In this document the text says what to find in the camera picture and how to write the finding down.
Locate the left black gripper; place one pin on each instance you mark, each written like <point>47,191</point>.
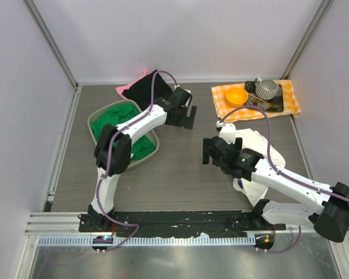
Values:
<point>185,117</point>

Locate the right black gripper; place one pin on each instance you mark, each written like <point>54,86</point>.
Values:
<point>210,148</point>

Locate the grey plastic tray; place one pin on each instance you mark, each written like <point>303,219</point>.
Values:
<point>151,135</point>

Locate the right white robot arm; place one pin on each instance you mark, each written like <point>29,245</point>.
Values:
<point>323,207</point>

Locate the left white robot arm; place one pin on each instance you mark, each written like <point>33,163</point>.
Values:
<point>113,151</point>

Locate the orange bowl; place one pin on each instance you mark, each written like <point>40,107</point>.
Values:
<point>236,96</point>

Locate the green t-shirt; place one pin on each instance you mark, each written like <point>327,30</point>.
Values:
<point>117,114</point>

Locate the folded black t-shirt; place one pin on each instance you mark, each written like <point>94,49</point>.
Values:
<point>140,91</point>

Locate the folded pink t-shirt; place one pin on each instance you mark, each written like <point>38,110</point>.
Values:
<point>120,90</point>

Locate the black patterned plate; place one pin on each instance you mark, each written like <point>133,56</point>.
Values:
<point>276,104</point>

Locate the striped grey cup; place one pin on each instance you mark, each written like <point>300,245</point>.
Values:
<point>267,89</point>

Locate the orange checkered cloth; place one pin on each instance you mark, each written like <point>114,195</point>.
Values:
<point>290,104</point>

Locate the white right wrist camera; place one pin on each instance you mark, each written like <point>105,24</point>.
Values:
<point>227,131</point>

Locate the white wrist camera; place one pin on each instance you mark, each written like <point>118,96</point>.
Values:
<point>179,90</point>
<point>227,131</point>

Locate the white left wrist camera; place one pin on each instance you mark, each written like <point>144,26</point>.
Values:
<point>179,90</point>

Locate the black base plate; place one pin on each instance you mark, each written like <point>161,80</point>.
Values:
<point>177,224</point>

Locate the slotted cable duct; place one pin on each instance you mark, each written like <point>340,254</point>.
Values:
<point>104,240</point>

